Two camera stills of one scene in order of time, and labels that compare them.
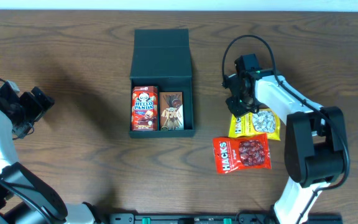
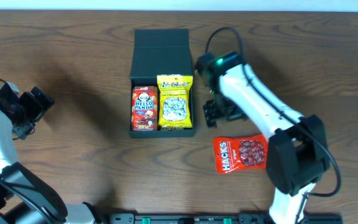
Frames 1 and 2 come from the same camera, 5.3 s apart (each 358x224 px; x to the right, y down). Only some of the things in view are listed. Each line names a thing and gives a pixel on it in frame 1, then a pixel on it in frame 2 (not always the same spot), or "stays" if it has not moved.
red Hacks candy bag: x=247 y=153 stays
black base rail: x=217 y=218 stays
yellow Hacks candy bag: x=264 y=121 to x=174 y=106
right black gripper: x=235 y=110 to x=211 y=116
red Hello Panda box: x=145 y=108 stays
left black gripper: x=36 y=110 stays
